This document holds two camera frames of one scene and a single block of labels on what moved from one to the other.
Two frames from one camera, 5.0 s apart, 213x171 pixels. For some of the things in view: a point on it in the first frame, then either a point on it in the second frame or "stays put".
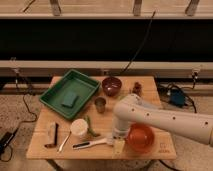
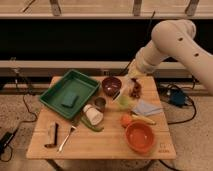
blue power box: x=178 y=98 stays put
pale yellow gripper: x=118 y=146 → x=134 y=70
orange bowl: x=140 y=137 stays put
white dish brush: x=89 y=143 → x=125 y=87
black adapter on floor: x=4 y=141 stays put
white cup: x=79 y=126 → x=94 y=115
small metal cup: x=100 y=104 stays put
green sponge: x=70 y=99 stays put
